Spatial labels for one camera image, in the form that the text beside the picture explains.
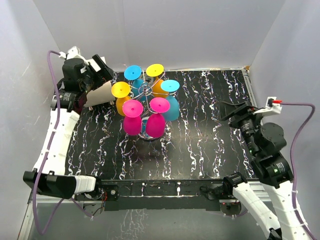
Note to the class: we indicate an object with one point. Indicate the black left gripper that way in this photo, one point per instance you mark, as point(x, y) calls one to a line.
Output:
point(104, 75)

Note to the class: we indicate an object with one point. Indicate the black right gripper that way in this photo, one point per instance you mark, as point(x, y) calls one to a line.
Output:
point(226, 110)

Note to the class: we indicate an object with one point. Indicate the orange wine glass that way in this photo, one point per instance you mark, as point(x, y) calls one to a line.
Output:
point(155, 71)
point(121, 91)

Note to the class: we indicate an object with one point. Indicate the blue wine glass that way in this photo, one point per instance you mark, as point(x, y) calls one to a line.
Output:
point(132, 74)
point(171, 86)

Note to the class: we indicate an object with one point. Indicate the pink wine glass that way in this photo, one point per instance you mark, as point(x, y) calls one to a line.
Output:
point(156, 123)
point(132, 123)

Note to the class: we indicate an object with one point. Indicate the orange wine glass front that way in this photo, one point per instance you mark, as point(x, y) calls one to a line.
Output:
point(155, 71)

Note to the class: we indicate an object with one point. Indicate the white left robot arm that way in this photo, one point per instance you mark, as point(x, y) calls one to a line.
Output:
point(48, 176)

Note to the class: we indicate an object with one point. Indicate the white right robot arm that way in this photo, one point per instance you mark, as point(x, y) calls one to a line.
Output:
point(276, 174)

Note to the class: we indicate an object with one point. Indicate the white cylindrical box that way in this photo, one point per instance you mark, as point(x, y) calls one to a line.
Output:
point(101, 95)

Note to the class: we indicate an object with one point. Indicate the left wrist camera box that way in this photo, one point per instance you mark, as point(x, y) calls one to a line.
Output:
point(72, 53)

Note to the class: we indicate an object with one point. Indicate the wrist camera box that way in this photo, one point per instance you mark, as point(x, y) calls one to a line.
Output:
point(72, 53)
point(272, 107)

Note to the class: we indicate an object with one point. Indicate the chrome wire wine glass rack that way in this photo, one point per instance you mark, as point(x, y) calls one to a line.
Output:
point(147, 93)

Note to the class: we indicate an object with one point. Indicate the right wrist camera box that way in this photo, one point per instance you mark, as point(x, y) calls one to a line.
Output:
point(272, 107)

